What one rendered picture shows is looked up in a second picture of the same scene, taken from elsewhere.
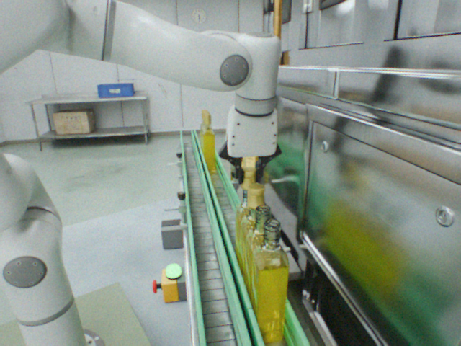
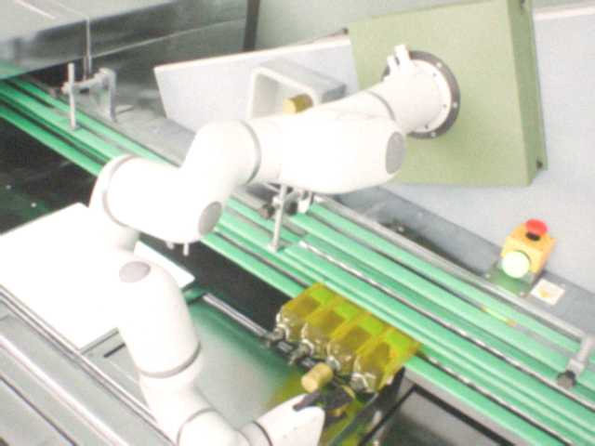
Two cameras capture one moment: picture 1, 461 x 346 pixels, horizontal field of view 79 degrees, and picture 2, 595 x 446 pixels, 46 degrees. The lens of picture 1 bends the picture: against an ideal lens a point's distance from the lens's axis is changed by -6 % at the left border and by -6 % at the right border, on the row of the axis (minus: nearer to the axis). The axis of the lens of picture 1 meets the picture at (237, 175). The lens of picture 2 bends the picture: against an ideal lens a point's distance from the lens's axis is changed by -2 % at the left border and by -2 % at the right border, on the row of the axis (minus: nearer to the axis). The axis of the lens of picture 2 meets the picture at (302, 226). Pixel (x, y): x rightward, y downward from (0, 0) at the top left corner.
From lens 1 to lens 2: 129 cm
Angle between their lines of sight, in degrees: 93
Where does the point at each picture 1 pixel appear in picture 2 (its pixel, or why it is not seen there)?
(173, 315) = (496, 221)
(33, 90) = not seen: outside the picture
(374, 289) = (230, 342)
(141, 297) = (556, 199)
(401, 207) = not seen: hidden behind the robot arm
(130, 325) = (440, 173)
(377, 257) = (216, 357)
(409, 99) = (126, 424)
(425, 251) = not seen: hidden behind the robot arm
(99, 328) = (450, 138)
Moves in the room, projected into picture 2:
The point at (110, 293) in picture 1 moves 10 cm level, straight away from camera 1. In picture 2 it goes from (506, 168) to (565, 176)
